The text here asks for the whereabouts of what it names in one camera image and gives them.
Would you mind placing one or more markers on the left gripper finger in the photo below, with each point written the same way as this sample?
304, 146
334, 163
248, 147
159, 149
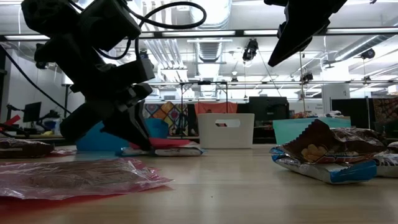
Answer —
141, 115
124, 127

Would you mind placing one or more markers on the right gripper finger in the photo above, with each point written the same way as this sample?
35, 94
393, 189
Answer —
292, 40

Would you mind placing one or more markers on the clear bag of cookies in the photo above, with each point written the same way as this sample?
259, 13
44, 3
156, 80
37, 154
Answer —
77, 179

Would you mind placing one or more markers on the brown Snickers candy bar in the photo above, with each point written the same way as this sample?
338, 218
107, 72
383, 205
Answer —
25, 148
360, 137
320, 146

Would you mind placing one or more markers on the colourful patchwork quilt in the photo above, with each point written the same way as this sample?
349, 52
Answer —
168, 113

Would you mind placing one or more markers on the blue plastic bin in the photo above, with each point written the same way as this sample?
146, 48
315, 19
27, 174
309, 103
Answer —
93, 143

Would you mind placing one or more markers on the black ceiling spotlight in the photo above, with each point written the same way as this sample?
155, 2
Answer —
144, 54
250, 49
368, 53

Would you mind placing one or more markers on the black box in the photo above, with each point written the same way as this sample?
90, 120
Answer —
269, 109

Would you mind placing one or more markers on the orange hanging cloth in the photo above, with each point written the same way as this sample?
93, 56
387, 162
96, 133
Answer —
214, 108

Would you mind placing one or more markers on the black overhead crossbar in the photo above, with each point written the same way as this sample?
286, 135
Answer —
217, 32

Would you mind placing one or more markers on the black computer monitor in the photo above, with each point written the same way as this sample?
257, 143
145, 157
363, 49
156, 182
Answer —
32, 112

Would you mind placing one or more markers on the white plastic bin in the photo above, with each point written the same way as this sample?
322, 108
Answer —
224, 137

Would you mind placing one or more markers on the black panel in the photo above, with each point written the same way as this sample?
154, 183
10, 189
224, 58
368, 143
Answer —
351, 109

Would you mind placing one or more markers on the teal translucent plastic bin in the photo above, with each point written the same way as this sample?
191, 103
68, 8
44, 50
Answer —
286, 130

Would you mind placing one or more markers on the red flat object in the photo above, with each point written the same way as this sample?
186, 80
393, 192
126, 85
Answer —
12, 119

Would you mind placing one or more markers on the dark patterned rug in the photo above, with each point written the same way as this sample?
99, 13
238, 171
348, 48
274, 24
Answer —
387, 118

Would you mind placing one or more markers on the small black pole camera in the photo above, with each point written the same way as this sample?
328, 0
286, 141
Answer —
307, 77

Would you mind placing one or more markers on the black background table frame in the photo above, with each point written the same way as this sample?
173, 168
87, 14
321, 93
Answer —
182, 109

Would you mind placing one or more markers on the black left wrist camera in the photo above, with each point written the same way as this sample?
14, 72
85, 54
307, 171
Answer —
109, 21

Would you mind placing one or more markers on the silver ventilation duct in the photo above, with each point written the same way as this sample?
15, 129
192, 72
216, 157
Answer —
210, 18

